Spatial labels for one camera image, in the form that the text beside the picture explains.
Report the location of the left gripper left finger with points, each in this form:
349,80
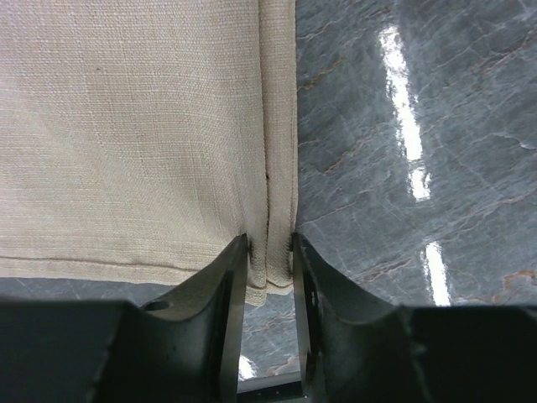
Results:
190,337

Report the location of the beige cloth napkin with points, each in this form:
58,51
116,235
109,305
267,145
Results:
138,138

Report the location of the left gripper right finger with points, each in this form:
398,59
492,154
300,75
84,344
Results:
349,339

